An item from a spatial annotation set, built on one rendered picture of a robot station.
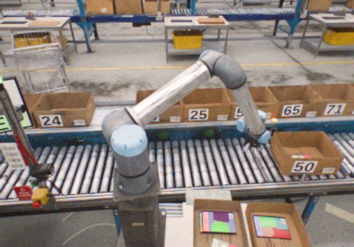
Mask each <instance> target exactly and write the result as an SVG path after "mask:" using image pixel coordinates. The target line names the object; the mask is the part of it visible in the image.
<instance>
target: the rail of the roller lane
mask: <svg viewBox="0 0 354 247"><path fill-rule="evenodd" d="M299 183H300V181H297V182H287V183H260V184H251V185H224V186H215V187H188V188H178V189H169V190H162V193H161V195H158V201H179V200H186V198H185V190H229V191H230V193H231V196H257V195H266V194H292V193H301V192H327V191H335V190H354V179H333V180H324V181H304V182H303V183H302V184H299ZM55 198H56V201H57V202H58V205H59V208H76V207H86V206H95V205H111V204H119V203H114V202H113V193H97V194H79V195H70V196H56V197H55ZM33 204H34V203H33V202H32V200H25V201H20V200H19V199H5V200H0V212H16V211H25V210H40V208H34V207H33Z"/></svg>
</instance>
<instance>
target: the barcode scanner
mask: <svg viewBox="0 0 354 247"><path fill-rule="evenodd" d="M54 168H55V166H54V165H53V163H38V164H34V165H33V166H32V167H31V168H30V171H29V174H30V176H31V177H32V178H33V177H37V183H40V182H42V181H45V178H47V177H48V175H51V174H52V173H53V171H54Z"/></svg>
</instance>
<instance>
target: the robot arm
mask: <svg viewBox="0 0 354 247"><path fill-rule="evenodd" d="M214 76H216V77H218V78H220V80H221V81H222V82H223V83H224V85H225V88H227V89H229V90H231V92H232V94H233V96H234V99H235V100H236V103H237V104H238V106H239V109H240V110H241V112H242V114H243V116H244V118H240V119H239V120H237V122H236V128H237V129H238V130H239V131H240V132H246V133H247V134H249V135H250V137H248V139H247V140H245V142H244V145H243V152H244V151H246V152H247V151H248V147H249V144H248V143H250V149H251V147H253V148H256V149H257V151H260V149H259V148H260V147H261V143H266V142H267V141H268V140H269V138H270V132H269V131H268V130H267V129H266V128H265V121H266V116H267V115H266V113H265V112H263V111H260V110H257V108H256V105H255V103H254V101H253V98H252V96H251V95H250V91H249V90H248V86H247V84H246V82H247V76H246V74H245V71H244V70H243V69H242V68H241V67H240V65H239V64H238V63H237V62H236V61H235V60H234V59H232V58H231V57H229V56H227V55H224V54H222V53H220V52H218V51H216V50H212V49H209V50H206V51H205V52H203V53H202V54H201V57H199V59H198V61H197V63H195V64H193V66H190V67H189V68H188V69H187V70H185V71H183V72H182V73H181V74H179V75H178V76H177V77H175V78H174V79H172V80H171V81H170V82H168V83H166V85H163V87H161V88H159V89H158V90H157V91H155V92H154V93H152V94H151V95H150V96H148V97H147V98H146V99H144V100H143V101H142V102H139V104H137V105H136V106H134V107H125V108H124V109H123V110H119V109H115V110H112V111H110V112H108V113H107V114H106V115H105V116H104V117H103V119H102V122H101V129H102V133H103V135H104V137H105V138H106V141H107V143H108V144H109V147H110V148H111V151H112V152H113V156H114V158H115V161H116V166H117V169H118V173H117V175H116V186H117V187H118V189H119V191H121V192H122V193H124V194H126V195H139V194H143V193H144V192H147V191H148V190H150V189H151V188H152V187H153V185H154V184H155V182H156V173H155V169H154V168H153V167H152V165H151V164H150V161H149V150H148V145H147V135H146V133H145V131H144V128H145V125H147V123H150V122H151V121H152V120H153V119H155V118H157V117H158V116H159V115H160V114H162V113H163V112H165V111H166V110H168V109H169V108H170V107H172V106H173V105H174V104H176V103H177V102H179V100H181V99H183V98H184V97H185V96H187V95H188V94H189V93H191V92H192V91H194V90H195V89H196V88H198V87H199V86H200V85H202V84H203V83H204V82H206V81H207V80H210V79H211V78H212V77H214ZM259 144H260V146H259Z"/></svg>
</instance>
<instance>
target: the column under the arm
mask: <svg viewBox="0 0 354 247"><path fill-rule="evenodd" d="M118 214H119V217H120V222H121V230H120V235H119V237H118V244H117V247H165V224H166V215H167V211H159V207H158V196H151V197H149V200H148V201H147V202H146V203H143V204H139V205H135V204H133V203H131V202H130V201H123V202H119V206H118Z"/></svg>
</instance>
